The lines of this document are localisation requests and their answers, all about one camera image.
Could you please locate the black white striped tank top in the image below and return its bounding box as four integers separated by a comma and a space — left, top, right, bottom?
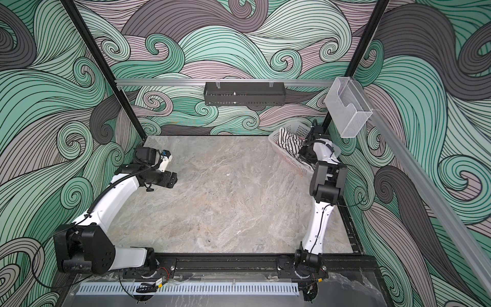
277, 127, 313, 171

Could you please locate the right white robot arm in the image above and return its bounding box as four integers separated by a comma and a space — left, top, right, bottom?
295, 133, 348, 275

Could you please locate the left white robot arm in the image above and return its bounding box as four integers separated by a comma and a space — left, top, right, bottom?
53, 147, 178, 275

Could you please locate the white plastic laundry basket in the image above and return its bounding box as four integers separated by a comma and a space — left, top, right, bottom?
268, 121, 313, 176

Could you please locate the clear plastic wall bin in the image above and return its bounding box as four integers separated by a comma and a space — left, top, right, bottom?
324, 77, 373, 139

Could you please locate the black perforated wall tray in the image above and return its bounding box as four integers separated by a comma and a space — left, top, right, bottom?
203, 83, 286, 107

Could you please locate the aluminium wall rail back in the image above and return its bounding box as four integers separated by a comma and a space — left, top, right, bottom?
115, 78, 334, 88

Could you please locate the aluminium wall rail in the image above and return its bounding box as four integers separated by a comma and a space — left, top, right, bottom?
115, 78, 334, 88
349, 78, 490, 294

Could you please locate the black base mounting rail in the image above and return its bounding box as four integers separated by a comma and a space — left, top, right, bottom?
72, 253, 378, 281

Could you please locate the aluminium wall rail right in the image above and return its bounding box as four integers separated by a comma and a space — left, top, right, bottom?
349, 78, 490, 294

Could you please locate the white slotted cable duct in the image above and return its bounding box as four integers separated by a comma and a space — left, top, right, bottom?
76, 282, 300, 296

